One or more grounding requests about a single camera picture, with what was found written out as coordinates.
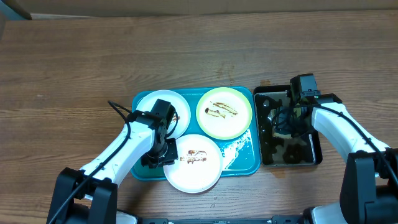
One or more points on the green rimmed plate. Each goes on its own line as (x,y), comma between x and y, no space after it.
(224,113)

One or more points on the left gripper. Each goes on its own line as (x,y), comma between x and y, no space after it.
(172,154)

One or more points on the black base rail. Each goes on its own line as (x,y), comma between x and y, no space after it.
(277,219)

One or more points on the teal plastic tray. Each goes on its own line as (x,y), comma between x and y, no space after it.
(241,155)

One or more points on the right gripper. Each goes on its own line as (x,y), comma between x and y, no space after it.
(306,130)

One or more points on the black water tray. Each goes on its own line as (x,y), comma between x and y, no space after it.
(277,149)

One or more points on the white plate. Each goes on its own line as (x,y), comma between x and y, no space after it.
(145,100)
(198,167)

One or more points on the white plate front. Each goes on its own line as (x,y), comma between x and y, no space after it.
(198,167)

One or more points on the yellow green sponge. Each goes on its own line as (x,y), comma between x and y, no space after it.
(280,122)

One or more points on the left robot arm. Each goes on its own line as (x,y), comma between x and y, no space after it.
(89,195)

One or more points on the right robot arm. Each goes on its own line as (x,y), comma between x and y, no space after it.
(369,189)

